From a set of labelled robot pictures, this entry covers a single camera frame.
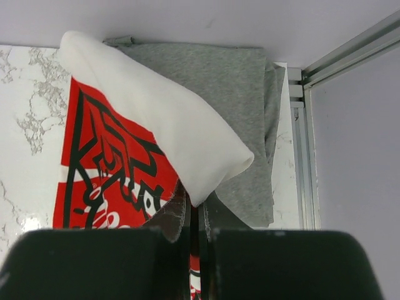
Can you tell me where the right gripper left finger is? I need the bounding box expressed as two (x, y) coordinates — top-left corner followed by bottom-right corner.
(0, 179), (192, 300)

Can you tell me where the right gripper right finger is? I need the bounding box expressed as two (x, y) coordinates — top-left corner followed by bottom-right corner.
(199, 190), (385, 300)

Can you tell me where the white coca-cola t shirt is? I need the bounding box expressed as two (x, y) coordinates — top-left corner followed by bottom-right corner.
(51, 30), (255, 300)

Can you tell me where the folded grey t shirt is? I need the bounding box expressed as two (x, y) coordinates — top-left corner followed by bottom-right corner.
(105, 36), (285, 228)

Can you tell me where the right aluminium frame post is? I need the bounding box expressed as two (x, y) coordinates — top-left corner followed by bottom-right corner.
(287, 11), (399, 230)

